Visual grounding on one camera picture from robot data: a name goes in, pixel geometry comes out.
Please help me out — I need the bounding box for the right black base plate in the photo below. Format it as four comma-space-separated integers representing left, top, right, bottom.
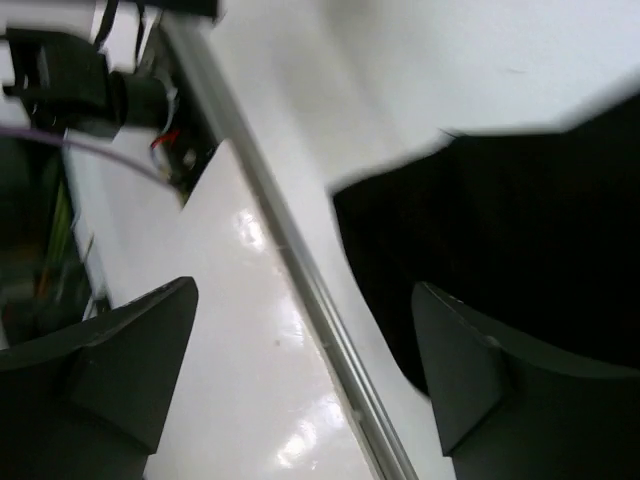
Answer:
0, 27, 221, 201

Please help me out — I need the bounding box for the black skirt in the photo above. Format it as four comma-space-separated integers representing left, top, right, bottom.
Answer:
332, 93, 639, 391

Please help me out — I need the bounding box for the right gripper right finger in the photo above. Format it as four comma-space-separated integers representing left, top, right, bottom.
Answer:
412, 283, 639, 480

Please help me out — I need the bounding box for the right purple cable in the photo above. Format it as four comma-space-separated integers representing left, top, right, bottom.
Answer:
0, 127, 174, 189

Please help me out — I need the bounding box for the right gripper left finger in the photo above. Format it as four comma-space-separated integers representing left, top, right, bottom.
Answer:
1, 276, 199, 479

